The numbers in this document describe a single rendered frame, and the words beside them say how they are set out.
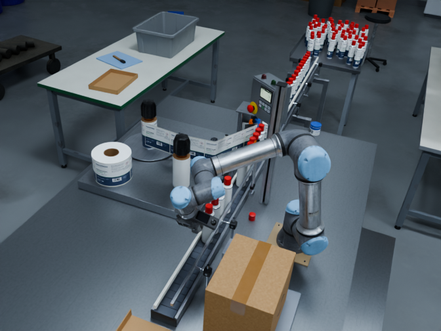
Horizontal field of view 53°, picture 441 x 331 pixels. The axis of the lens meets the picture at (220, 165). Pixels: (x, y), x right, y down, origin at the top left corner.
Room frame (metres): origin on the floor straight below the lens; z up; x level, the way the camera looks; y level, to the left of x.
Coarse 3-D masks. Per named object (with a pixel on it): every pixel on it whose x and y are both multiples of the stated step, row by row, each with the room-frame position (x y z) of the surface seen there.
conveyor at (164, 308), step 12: (240, 192) 1.82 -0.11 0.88; (228, 216) 1.63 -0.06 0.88; (216, 240) 1.46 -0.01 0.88; (192, 252) 1.38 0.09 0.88; (192, 264) 1.31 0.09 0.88; (180, 276) 1.24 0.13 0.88; (192, 276) 1.24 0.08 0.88; (168, 300) 1.11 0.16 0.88; (180, 300) 1.12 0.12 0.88; (156, 312) 1.06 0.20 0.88; (168, 312) 1.06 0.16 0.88
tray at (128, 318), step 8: (128, 312) 1.05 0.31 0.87; (128, 320) 1.04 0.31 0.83; (136, 320) 1.05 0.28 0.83; (144, 320) 1.05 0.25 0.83; (120, 328) 0.99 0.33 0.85; (128, 328) 1.01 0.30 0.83; (136, 328) 1.01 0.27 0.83; (144, 328) 1.01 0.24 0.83; (152, 328) 1.02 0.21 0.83; (160, 328) 1.02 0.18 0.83
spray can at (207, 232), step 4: (208, 204) 1.46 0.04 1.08; (212, 204) 1.47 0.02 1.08; (208, 208) 1.44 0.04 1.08; (212, 208) 1.45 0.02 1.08; (208, 212) 1.44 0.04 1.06; (212, 212) 1.45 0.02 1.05; (204, 228) 1.44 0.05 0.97; (208, 228) 1.43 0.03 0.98; (204, 232) 1.44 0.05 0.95; (208, 232) 1.43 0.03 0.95; (204, 236) 1.44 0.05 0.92; (208, 236) 1.43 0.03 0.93; (204, 240) 1.43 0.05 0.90; (212, 240) 1.45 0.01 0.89
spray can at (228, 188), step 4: (228, 176) 1.68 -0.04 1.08; (224, 180) 1.66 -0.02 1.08; (228, 180) 1.65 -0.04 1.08; (224, 184) 1.65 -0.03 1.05; (228, 184) 1.65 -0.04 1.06; (224, 188) 1.64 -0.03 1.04; (228, 188) 1.64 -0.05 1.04; (228, 192) 1.64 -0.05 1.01; (228, 196) 1.64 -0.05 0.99; (224, 200) 1.64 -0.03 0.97; (228, 200) 1.64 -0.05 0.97; (224, 204) 1.64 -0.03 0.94; (224, 208) 1.64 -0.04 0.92; (228, 212) 1.65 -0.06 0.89
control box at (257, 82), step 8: (256, 80) 1.92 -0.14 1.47; (264, 80) 1.91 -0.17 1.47; (280, 80) 1.92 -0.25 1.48; (256, 88) 1.91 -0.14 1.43; (272, 88) 1.83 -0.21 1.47; (288, 88) 1.85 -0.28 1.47; (256, 96) 1.91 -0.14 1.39; (272, 96) 1.82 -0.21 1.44; (288, 96) 1.86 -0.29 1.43; (256, 104) 1.90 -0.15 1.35; (272, 104) 1.81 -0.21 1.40; (288, 104) 1.86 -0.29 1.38; (256, 112) 1.90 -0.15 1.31; (264, 112) 1.85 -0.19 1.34; (264, 120) 1.84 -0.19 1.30
